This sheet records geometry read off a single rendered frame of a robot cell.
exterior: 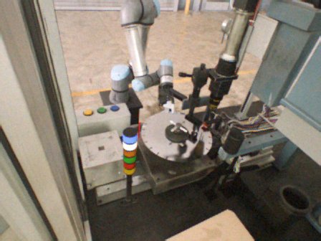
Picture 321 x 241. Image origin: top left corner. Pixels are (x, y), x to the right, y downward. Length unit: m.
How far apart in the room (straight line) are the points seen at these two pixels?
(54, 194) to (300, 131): 0.61
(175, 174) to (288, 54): 0.61
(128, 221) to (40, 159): 0.80
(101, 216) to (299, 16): 0.95
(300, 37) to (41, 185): 0.72
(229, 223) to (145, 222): 0.35
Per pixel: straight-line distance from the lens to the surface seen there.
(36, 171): 0.18
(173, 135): 0.96
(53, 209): 0.23
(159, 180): 0.93
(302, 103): 0.65
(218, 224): 1.01
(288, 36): 0.78
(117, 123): 1.17
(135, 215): 0.97
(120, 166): 0.97
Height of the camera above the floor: 1.62
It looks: 40 degrees down
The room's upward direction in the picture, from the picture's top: 8 degrees clockwise
